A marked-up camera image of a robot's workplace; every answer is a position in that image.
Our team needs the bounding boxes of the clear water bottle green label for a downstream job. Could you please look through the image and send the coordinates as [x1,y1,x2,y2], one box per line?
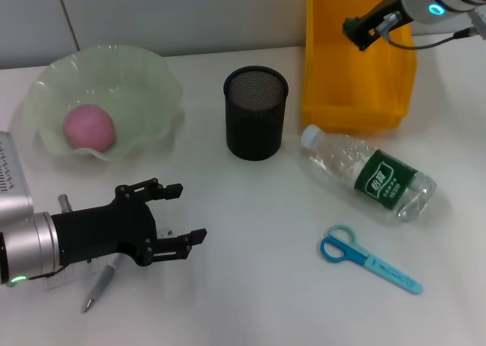
[299,124,437,222]

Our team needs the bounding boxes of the right gripper cable with connector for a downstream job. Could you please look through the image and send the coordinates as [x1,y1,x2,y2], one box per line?
[375,11,486,50]

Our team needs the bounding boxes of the black mesh pen holder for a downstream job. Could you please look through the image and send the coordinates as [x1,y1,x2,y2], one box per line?
[222,65,289,161]

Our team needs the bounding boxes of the silver grey pen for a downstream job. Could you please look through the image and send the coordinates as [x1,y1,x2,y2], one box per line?
[82,253,125,313]

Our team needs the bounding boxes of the pale green wavy fruit plate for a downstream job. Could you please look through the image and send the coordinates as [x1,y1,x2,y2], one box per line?
[24,44,185,162]

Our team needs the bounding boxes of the pink peach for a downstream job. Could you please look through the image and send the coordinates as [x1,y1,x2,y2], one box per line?
[62,104,115,152]

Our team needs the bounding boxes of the yellow plastic bin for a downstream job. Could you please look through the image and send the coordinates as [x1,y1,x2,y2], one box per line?
[301,0,418,133]

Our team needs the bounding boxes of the blue scissors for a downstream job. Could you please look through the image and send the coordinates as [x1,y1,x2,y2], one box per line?
[320,225,424,296]

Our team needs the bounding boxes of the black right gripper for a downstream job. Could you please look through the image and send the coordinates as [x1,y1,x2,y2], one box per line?
[342,0,410,52]

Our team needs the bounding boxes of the gripper cable with connector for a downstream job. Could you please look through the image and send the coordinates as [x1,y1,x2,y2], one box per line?
[375,11,486,50]
[26,193,73,282]

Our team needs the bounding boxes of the left gripper cable with connector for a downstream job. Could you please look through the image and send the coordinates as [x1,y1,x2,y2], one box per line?
[26,193,73,282]

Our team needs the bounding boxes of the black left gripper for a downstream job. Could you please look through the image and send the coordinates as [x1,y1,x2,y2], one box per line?
[51,178,208,267]

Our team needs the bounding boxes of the transparent plastic ruler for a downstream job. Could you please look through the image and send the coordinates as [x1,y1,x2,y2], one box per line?
[43,228,172,291]

